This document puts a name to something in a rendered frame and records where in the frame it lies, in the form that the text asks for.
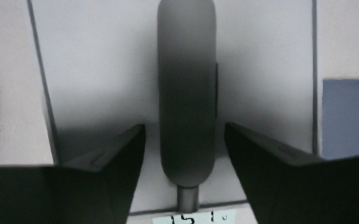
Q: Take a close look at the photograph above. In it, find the grey gas cylinder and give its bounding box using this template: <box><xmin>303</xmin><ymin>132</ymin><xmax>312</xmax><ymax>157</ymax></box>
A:
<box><xmin>157</xmin><ymin>0</ymin><xmax>218</xmax><ymax>215</ymax></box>

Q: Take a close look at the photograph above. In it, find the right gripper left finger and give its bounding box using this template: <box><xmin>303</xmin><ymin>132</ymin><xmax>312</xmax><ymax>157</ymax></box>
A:
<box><xmin>0</xmin><ymin>124</ymin><xmax>146</xmax><ymax>224</ymax></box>

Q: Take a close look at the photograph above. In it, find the white digital weighing scale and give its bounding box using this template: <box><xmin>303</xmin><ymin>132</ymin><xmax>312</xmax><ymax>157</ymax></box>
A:
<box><xmin>21</xmin><ymin>0</ymin><xmax>322</xmax><ymax>224</ymax></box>

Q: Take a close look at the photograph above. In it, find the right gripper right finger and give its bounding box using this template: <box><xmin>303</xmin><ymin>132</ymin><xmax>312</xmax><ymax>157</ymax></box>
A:
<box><xmin>224</xmin><ymin>122</ymin><xmax>359</xmax><ymax>224</ymax></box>

